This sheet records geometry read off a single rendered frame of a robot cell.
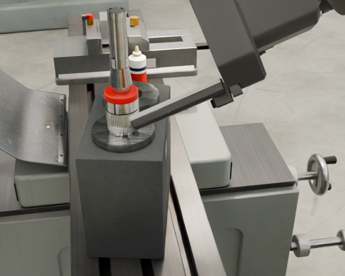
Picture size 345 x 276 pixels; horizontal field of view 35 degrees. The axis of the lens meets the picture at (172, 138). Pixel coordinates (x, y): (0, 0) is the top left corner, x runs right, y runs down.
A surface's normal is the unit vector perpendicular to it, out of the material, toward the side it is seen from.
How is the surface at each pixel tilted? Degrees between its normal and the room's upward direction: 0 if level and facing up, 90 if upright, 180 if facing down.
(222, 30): 62
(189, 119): 0
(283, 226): 90
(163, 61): 90
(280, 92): 0
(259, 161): 0
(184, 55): 90
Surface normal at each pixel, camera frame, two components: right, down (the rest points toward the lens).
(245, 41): -0.14, 0.08
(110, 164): -0.04, 0.55
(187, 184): 0.00, -0.83
